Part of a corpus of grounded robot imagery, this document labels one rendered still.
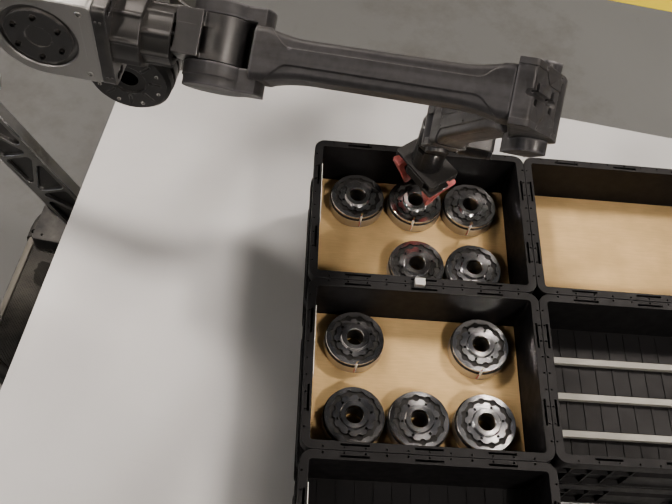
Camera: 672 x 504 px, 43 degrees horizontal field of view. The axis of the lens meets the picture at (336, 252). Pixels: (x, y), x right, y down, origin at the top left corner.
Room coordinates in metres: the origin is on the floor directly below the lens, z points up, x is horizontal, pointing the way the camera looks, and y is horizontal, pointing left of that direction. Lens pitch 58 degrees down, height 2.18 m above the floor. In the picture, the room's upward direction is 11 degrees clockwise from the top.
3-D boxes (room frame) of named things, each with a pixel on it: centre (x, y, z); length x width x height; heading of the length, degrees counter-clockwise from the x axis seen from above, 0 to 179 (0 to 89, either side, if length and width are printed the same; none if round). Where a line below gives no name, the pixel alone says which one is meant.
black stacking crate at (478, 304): (0.59, -0.18, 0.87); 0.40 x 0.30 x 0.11; 97
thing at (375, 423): (0.51, -0.08, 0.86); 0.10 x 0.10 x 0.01
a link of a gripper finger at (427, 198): (0.95, -0.14, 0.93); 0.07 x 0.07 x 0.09; 45
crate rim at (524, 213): (0.89, -0.14, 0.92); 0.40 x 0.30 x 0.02; 97
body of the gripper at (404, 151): (0.96, -0.13, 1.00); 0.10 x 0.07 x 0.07; 45
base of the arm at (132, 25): (0.70, 0.27, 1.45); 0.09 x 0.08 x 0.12; 0
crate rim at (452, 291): (0.59, -0.18, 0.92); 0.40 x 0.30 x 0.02; 97
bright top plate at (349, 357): (0.65, -0.06, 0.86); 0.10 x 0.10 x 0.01
